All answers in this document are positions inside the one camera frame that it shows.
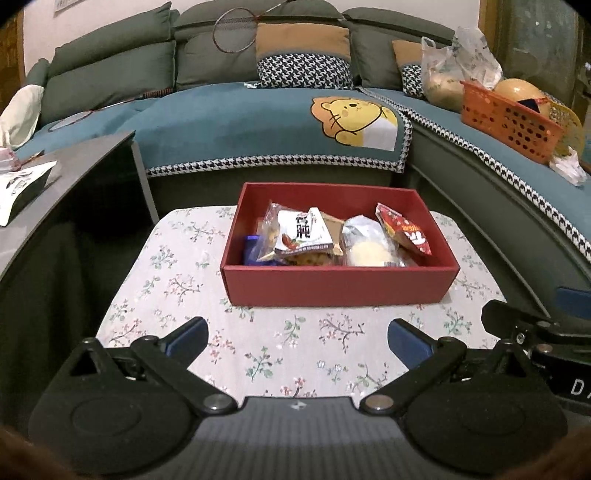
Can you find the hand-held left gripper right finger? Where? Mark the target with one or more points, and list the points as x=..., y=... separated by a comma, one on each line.
x=411, y=344

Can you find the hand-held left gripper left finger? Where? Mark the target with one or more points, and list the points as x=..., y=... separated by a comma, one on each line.
x=187, y=337

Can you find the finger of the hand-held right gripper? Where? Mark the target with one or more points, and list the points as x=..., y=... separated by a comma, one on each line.
x=575, y=302
x=517, y=318

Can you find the red cardboard box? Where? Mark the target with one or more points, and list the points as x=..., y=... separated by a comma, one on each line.
x=332, y=286

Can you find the clear packet round white pastry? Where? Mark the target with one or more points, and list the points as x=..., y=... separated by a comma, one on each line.
x=369, y=251

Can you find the blue foil snack packet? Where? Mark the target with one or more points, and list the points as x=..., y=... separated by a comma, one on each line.
x=254, y=249

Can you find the small red snack packet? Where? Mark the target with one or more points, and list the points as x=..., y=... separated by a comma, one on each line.
x=408, y=233

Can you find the clear packet of tan biscuits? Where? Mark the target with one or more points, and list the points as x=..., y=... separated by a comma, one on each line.
x=334, y=233

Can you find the clear packet of yellow crisps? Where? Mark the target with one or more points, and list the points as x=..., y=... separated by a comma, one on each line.
x=270, y=230

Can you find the white and red snack packet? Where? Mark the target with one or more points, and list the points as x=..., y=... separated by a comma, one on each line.
x=302, y=230

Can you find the floral tablecloth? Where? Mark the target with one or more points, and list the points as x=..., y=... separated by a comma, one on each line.
x=277, y=350

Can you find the crumpled white plastic bag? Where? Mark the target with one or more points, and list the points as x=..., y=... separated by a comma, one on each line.
x=568, y=168

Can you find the teal sofa cover houndstooth trim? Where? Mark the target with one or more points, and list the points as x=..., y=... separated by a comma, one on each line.
x=485, y=147

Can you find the yellow hand fan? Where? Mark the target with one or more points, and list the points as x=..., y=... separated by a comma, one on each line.
x=570, y=124

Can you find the orange plastic basket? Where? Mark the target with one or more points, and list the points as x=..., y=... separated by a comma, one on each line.
x=508, y=122

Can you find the teal sofa cover cartoon lion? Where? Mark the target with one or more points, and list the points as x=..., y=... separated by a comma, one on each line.
x=231, y=124

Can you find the yellow melon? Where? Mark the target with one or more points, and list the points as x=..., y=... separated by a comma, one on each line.
x=517, y=90

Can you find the white paper on side table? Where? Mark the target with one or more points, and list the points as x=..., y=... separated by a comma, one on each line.
x=23, y=189

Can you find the badminton racket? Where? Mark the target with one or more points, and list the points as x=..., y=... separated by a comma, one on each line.
x=69, y=121
x=233, y=30

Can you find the pink plastic wrapper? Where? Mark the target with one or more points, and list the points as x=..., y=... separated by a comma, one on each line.
x=8, y=159

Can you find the green sofa back cushion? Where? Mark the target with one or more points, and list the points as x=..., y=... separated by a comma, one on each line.
x=198, y=60
x=111, y=37
x=106, y=83
x=374, y=50

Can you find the brown houndstooth cushion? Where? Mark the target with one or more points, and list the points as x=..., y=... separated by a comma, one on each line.
x=408, y=60
x=300, y=46

